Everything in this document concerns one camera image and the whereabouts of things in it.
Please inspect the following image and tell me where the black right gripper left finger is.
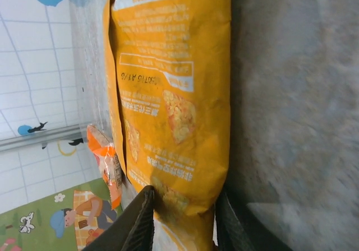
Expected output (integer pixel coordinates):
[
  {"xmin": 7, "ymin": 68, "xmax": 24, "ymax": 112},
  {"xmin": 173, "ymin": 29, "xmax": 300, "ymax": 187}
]
[{"xmin": 81, "ymin": 185, "xmax": 156, "ymax": 251}]

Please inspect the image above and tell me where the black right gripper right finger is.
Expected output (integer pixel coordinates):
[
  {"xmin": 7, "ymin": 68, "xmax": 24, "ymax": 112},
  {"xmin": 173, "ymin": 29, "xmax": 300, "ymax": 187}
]
[{"xmin": 214, "ymin": 188, "xmax": 294, "ymax": 251}]

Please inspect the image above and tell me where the yellow snack bag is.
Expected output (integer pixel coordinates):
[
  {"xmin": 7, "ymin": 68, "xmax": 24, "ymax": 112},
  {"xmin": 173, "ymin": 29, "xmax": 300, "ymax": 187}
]
[{"xmin": 103, "ymin": 0, "xmax": 232, "ymax": 251}]

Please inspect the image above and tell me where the illustrated white paper bag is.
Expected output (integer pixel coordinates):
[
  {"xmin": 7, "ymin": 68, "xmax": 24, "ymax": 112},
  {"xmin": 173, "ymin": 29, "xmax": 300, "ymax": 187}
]
[{"xmin": 0, "ymin": 177, "xmax": 125, "ymax": 251}]

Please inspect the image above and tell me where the small orange snack packet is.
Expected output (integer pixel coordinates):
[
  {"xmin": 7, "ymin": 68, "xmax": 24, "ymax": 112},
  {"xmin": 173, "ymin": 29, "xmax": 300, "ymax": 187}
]
[{"xmin": 86, "ymin": 124, "xmax": 126, "ymax": 211}]

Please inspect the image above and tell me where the yellow ring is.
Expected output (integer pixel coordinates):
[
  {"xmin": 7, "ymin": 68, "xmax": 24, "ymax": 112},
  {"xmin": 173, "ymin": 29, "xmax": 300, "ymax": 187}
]
[{"xmin": 57, "ymin": 138, "xmax": 77, "ymax": 157}]

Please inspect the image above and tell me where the aluminium frame post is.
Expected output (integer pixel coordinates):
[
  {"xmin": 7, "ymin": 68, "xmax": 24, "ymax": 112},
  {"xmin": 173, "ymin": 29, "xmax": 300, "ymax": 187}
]
[{"xmin": 0, "ymin": 123, "xmax": 85, "ymax": 153}]

